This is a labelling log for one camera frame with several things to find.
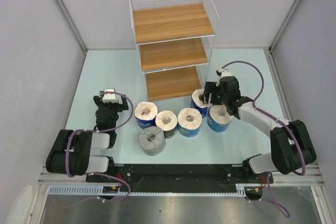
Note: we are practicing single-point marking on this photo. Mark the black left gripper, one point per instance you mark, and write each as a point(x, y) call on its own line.
point(120, 106)

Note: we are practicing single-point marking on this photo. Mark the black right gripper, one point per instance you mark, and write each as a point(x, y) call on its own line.
point(210, 88)

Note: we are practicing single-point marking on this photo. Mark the blue white-striped toilet roll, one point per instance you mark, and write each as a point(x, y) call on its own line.
point(197, 103)

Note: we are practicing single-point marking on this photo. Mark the blue-wrapped toilet roll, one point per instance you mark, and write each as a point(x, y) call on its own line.
point(218, 118)

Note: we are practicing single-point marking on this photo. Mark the blue cartoon-print toilet roll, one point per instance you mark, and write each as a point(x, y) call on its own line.
point(189, 122)

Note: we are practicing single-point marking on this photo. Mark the black-wrapped toilet roll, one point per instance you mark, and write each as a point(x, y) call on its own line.
point(167, 122)

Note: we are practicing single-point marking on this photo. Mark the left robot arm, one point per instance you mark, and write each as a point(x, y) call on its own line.
point(71, 151)

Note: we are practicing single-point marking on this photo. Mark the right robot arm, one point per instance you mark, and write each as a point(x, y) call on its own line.
point(291, 148)

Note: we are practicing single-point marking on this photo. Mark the grey toilet roll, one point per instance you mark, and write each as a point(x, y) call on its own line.
point(152, 140)

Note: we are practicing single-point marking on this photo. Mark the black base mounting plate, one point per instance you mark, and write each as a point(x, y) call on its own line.
point(183, 187)

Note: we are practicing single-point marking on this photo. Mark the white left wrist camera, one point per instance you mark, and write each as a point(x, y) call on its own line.
point(108, 96)

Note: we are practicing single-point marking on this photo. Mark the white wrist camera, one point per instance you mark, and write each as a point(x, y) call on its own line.
point(223, 73)
point(108, 96)

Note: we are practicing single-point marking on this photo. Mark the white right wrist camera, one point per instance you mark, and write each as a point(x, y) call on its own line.
point(223, 73)

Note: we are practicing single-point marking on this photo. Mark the white wire wooden shelf rack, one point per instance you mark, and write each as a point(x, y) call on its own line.
point(174, 40)

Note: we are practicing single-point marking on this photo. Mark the white slotted cable duct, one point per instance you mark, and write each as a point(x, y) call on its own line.
point(90, 190)

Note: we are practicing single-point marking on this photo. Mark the aluminium frame rail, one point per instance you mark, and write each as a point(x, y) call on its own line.
point(219, 174)

